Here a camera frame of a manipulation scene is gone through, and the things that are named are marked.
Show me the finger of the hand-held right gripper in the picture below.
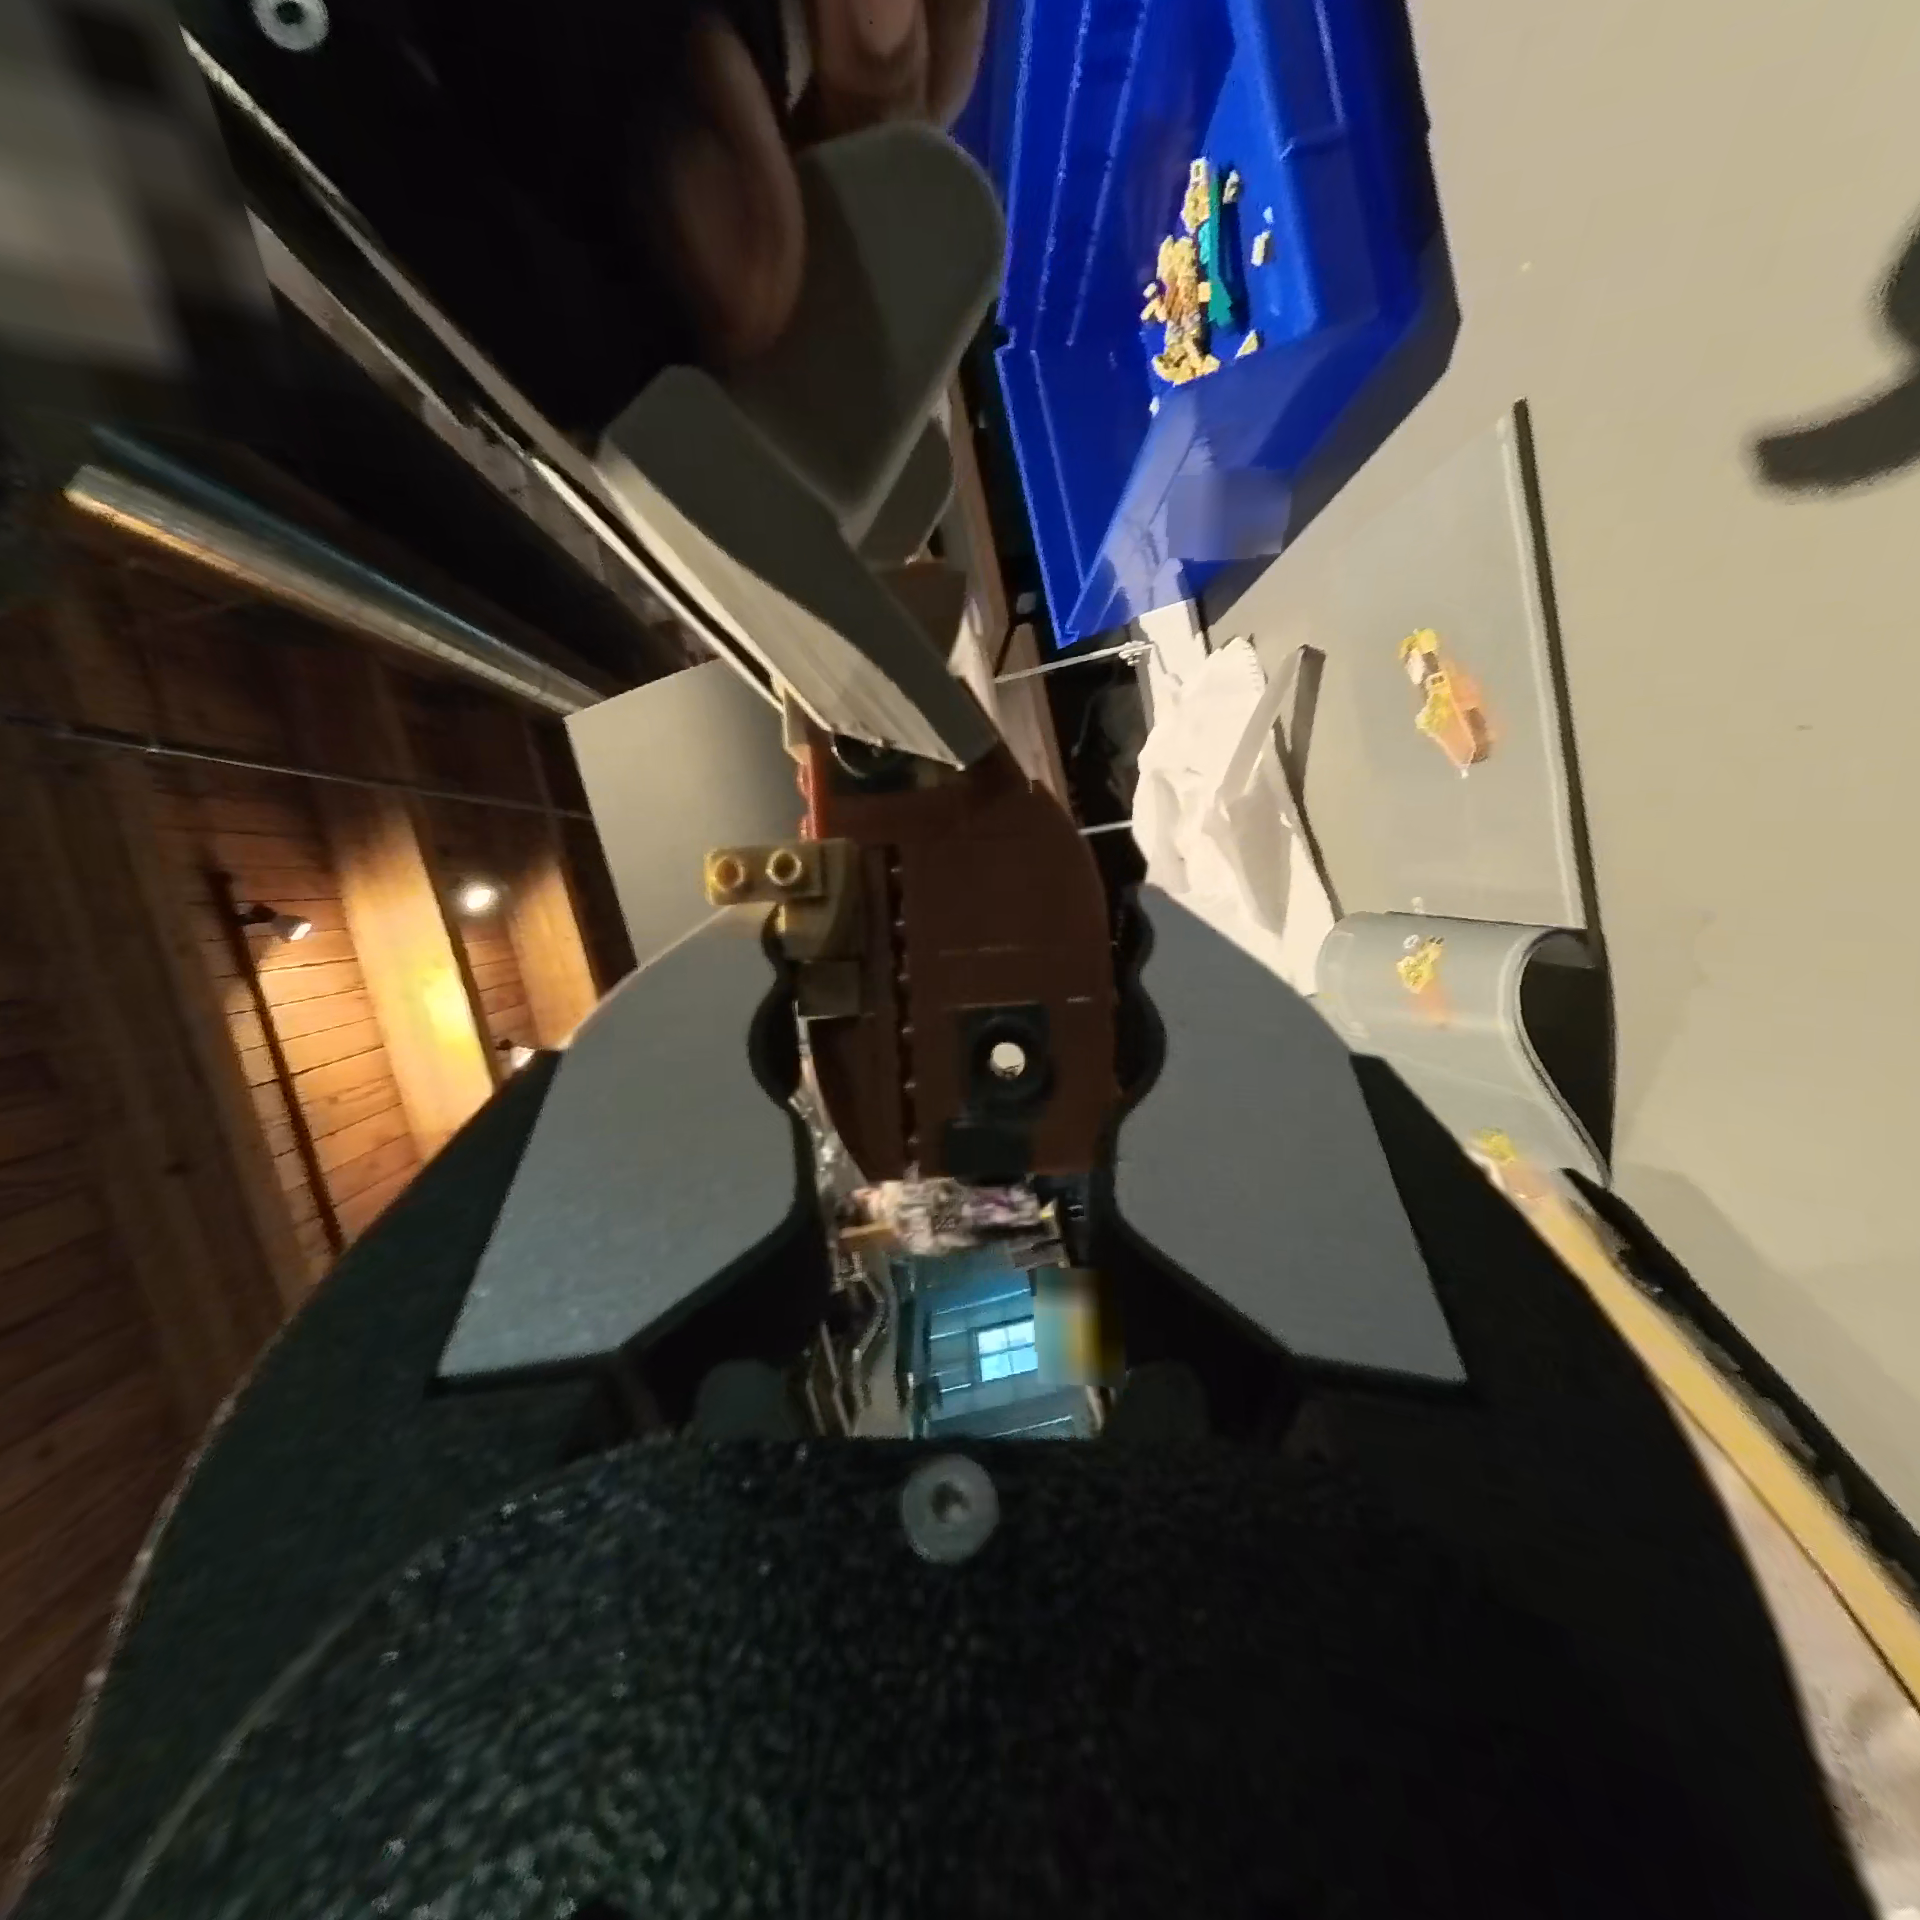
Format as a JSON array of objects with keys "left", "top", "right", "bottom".
[{"left": 594, "top": 364, "right": 1004, "bottom": 776}]

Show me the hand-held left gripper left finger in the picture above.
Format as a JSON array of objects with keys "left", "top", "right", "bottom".
[{"left": 435, "top": 908, "right": 819, "bottom": 1385}]

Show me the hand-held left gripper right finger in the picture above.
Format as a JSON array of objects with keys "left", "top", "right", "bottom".
[{"left": 1107, "top": 884, "right": 1470, "bottom": 1389}]

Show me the orange and tan brick model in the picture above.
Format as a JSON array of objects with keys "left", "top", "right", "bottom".
[{"left": 705, "top": 720, "right": 1120, "bottom": 1179}]

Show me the blue plastic bin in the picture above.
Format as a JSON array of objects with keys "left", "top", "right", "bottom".
[{"left": 948, "top": 0, "right": 1465, "bottom": 649}]

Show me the pile of tan bricks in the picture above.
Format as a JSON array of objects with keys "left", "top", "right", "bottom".
[{"left": 1136, "top": 154, "right": 1284, "bottom": 384}]

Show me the grey desk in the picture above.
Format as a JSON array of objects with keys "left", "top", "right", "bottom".
[{"left": 1201, "top": 0, "right": 1920, "bottom": 1577}]

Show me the person's right hand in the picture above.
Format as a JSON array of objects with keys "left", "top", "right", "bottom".
[{"left": 662, "top": 0, "right": 994, "bottom": 354}]

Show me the empty white paper bag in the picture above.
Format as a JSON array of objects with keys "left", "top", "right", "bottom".
[{"left": 1128, "top": 638, "right": 1345, "bottom": 980}]

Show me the grey instruction booklet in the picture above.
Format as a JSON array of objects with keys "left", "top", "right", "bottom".
[{"left": 1201, "top": 403, "right": 1623, "bottom": 1192}]

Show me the white printed paper bag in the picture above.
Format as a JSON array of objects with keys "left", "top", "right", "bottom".
[{"left": 1726, "top": 1499, "right": 1920, "bottom": 1920}]

